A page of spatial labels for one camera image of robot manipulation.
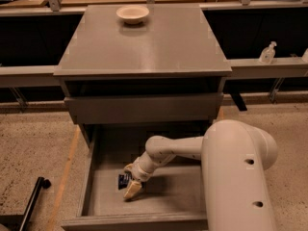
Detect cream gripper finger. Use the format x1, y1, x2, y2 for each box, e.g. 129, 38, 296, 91
123, 180, 142, 200

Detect dark blue rxbar wrapper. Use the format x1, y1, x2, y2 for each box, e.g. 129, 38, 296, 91
118, 173, 132, 190

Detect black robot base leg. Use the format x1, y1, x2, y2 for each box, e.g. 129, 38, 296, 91
0, 177, 51, 231

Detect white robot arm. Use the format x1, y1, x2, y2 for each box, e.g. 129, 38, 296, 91
124, 119, 278, 231

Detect open grey middle drawer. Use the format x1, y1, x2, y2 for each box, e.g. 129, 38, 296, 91
62, 125, 208, 231

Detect closed grey top drawer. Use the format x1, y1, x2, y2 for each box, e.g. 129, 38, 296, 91
64, 93, 223, 124

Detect grey drawer cabinet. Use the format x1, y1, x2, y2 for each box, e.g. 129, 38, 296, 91
54, 4, 232, 143

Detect cream ceramic bowl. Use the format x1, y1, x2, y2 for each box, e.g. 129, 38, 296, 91
116, 5, 149, 25

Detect grey metal rail frame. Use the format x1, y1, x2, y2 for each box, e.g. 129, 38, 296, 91
0, 57, 308, 88

